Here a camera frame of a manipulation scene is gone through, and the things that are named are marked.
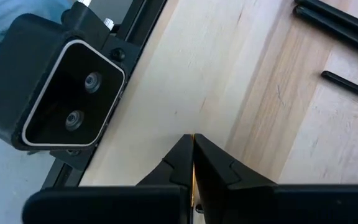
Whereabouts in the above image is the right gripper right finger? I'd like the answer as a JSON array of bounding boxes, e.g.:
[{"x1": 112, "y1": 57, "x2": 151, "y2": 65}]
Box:
[{"x1": 193, "y1": 133, "x2": 358, "y2": 224}]

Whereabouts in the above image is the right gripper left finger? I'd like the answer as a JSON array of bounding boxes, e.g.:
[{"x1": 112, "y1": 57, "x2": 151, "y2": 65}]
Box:
[{"x1": 22, "y1": 133, "x2": 195, "y2": 224}]

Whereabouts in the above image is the thin black paintbrush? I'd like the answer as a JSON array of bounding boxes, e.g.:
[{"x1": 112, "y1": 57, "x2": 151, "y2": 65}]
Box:
[{"x1": 320, "y1": 70, "x2": 358, "y2": 105}]

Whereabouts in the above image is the thick black paintbrush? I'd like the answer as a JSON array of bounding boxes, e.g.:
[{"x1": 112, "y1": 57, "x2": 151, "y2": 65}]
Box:
[
  {"x1": 292, "y1": 4, "x2": 358, "y2": 56},
  {"x1": 294, "y1": 0, "x2": 358, "y2": 40}
]

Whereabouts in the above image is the black table-level camera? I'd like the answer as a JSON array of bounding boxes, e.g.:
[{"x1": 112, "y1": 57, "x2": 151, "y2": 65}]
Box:
[{"x1": 0, "y1": 1, "x2": 142, "y2": 170}]

